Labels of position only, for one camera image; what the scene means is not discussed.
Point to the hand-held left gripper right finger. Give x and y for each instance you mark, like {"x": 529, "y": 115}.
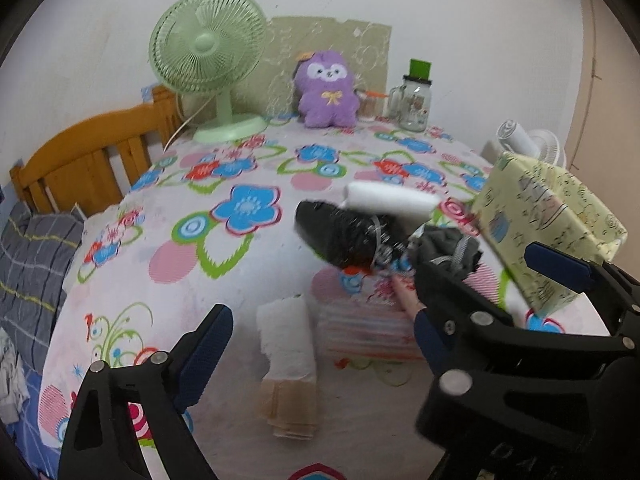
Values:
{"x": 430, "y": 340}

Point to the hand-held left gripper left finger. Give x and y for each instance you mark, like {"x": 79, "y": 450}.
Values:
{"x": 205, "y": 355}

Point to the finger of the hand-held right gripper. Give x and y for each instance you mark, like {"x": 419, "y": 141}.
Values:
{"x": 557, "y": 265}
{"x": 450, "y": 290}

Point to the grey cloth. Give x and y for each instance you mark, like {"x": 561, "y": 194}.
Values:
{"x": 440, "y": 245}

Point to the pale yellow patterned box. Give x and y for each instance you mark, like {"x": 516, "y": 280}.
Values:
{"x": 545, "y": 210}

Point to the clear zip bags stack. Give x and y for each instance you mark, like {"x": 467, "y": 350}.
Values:
{"x": 365, "y": 332}

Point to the white fluffy towel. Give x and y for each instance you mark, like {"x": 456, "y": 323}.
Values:
{"x": 285, "y": 340}

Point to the beige cloth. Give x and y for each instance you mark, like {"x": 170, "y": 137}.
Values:
{"x": 292, "y": 407}

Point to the smooth white towel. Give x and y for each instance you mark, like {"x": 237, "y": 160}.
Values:
{"x": 385, "y": 200}

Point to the floral tablecloth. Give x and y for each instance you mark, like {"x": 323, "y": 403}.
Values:
{"x": 165, "y": 260}

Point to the white desk fan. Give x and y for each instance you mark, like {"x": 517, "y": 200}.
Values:
{"x": 530, "y": 142}

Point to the blue bed sheet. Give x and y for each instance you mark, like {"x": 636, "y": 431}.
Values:
{"x": 39, "y": 402}

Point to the beige door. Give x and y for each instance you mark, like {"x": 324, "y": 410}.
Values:
{"x": 610, "y": 85}

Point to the glass jar mug green lid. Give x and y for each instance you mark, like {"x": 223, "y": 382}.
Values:
{"x": 412, "y": 105}

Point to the grey plaid pillow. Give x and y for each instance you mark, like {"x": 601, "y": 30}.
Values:
{"x": 35, "y": 270}

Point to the white crumpled cloth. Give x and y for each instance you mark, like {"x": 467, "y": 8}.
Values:
{"x": 12, "y": 385}

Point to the small cup with orange stick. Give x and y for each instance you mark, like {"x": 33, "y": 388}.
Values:
{"x": 370, "y": 107}

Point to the purple plush toy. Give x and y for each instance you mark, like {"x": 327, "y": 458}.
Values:
{"x": 327, "y": 100}

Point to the wooden bed headboard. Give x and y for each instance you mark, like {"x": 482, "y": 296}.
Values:
{"x": 75, "y": 155}

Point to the green desk fan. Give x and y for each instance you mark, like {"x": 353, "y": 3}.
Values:
{"x": 207, "y": 42}

